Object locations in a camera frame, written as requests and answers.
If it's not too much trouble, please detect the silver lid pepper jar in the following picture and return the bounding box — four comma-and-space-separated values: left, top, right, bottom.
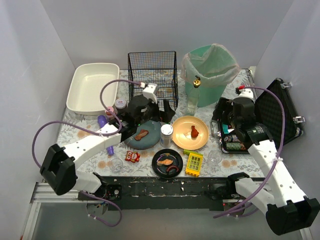
160, 124, 174, 148

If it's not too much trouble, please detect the brown sauce jar white lid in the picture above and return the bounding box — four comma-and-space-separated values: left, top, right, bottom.
114, 98, 127, 115

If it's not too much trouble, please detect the clear glass bottle gold cap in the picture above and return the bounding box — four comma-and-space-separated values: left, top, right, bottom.
185, 75, 201, 116

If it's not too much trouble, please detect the pink lid toothpick jar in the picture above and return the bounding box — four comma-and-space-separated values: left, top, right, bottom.
105, 106, 117, 122

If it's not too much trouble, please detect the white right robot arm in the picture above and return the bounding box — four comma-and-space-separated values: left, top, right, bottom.
212, 97, 320, 236

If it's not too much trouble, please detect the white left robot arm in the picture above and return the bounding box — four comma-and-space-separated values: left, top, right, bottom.
40, 95, 175, 196

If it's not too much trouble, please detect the teal block in case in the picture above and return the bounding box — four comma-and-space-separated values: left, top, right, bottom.
222, 124, 234, 134

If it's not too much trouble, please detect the brown meat slice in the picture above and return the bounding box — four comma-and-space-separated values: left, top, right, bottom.
134, 129, 149, 141

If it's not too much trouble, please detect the yellow plate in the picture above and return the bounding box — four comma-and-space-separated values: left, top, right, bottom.
172, 116, 209, 151

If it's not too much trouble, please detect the blue ceramic plate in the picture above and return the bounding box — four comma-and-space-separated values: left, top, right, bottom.
124, 120, 162, 150

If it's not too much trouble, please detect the red chicken drumstick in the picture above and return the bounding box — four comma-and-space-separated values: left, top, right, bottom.
190, 125, 199, 138

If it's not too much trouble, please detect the black poker chip case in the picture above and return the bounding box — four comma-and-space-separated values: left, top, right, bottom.
216, 78, 305, 154

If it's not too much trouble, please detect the purple toy piece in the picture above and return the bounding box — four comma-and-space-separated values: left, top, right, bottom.
97, 115, 114, 156

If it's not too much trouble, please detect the green trash bin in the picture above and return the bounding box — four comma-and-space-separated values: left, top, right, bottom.
184, 44, 238, 108

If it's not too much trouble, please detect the clear plastic bin liner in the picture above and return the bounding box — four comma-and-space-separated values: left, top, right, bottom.
180, 43, 241, 88

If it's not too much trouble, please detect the red owl toy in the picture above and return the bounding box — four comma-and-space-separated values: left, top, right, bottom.
125, 150, 141, 163

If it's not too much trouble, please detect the right clear glass cup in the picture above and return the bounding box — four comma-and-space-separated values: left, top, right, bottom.
208, 150, 222, 165

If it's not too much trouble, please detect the clear glass cup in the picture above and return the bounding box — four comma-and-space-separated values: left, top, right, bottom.
109, 157, 124, 174
208, 150, 222, 165

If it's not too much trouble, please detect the small black plate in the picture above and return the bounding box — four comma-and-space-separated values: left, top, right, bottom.
152, 148, 183, 179

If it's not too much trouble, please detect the white rectangular basin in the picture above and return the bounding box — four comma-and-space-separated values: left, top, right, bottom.
66, 62, 120, 116

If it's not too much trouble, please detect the left clear glass cup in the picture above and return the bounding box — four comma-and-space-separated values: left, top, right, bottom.
109, 157, 124, 174

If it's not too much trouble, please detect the yellow green toy window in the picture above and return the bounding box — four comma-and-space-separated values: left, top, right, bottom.
183, 149, 203, 178

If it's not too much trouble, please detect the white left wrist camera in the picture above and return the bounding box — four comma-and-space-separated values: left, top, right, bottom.
140, 83, 159, 104

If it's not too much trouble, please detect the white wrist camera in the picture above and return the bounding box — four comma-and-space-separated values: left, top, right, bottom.
140, 83, 159, 104
235, 85, 255, 102

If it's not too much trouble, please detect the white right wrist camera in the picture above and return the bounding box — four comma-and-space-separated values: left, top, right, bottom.
235, 85, 255, 102

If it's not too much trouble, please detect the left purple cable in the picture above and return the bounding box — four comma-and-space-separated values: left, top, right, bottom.
31, 79, 145, 227

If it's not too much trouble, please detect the purple cable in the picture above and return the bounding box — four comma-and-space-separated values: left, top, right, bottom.
31, 79, 145, 227
212, 86, 286, 219

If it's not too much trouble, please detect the black wire basket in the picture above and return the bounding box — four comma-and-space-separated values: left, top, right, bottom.
127, 51, 179, 111

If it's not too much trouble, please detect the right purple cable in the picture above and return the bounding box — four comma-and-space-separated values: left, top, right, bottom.
212, 86, 286, 219

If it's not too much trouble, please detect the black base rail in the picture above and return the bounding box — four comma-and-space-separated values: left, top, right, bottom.
93, 176, 243, 211

